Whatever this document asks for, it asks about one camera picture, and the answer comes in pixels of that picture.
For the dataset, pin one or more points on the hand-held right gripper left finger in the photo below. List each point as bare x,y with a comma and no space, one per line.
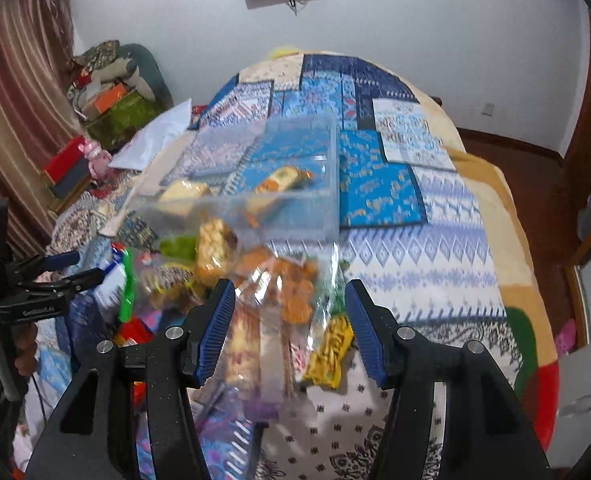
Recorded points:
218,332

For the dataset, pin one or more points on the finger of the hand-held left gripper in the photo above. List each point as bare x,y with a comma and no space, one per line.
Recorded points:
78,280
60,260

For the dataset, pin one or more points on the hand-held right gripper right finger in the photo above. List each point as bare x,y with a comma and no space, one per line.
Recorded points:
365,335

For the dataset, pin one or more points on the long clear wafer packet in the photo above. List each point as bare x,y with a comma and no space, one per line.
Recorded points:
245,355

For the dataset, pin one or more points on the green-edged clear snack bag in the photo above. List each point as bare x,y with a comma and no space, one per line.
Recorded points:
127,285

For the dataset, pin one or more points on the red snack packet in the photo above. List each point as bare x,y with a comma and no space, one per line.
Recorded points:
135,332

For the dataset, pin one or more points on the popcorn snack pack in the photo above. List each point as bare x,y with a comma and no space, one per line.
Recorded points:
215,250

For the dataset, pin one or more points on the round cracker clear bag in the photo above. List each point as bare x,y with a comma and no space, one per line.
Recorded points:
293,285

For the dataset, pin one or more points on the green snack packet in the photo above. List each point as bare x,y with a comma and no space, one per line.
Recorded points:
178,247

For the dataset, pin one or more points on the orange yellow snack packet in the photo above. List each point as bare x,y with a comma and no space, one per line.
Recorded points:
280,180

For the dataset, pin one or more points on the clear plastic container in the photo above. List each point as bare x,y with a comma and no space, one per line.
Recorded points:
305,150

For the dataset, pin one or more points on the person's left hand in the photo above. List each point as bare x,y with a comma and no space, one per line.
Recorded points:
27,352

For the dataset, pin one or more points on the white blue snack packet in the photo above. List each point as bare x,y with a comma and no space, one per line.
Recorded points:
109,280

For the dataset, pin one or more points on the patchwork printed blanket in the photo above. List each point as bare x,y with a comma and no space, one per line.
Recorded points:
415,260

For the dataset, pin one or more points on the red box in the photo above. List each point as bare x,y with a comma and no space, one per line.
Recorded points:
65,157

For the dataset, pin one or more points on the pink plush toy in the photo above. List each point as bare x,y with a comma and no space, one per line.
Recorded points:
95,160

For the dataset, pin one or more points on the pale yellow snack packet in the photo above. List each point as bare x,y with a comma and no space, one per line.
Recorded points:
183,192

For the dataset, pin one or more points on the white pillow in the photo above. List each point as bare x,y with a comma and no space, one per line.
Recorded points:
150,135

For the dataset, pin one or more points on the striped curtain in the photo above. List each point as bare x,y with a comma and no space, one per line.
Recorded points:
15,110

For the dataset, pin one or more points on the orange box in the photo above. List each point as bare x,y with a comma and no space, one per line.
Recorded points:
109,99

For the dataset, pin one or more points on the grey plush toy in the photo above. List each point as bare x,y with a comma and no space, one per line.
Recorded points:
120,75

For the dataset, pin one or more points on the pink slippers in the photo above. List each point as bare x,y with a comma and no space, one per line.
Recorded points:
565,337

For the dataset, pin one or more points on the white cabinet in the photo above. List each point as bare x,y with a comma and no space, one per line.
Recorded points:
585,385

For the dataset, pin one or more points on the wooden door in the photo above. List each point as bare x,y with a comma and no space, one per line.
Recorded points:
575,135

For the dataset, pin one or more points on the wall socket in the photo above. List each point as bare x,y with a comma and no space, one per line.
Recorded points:
488,108

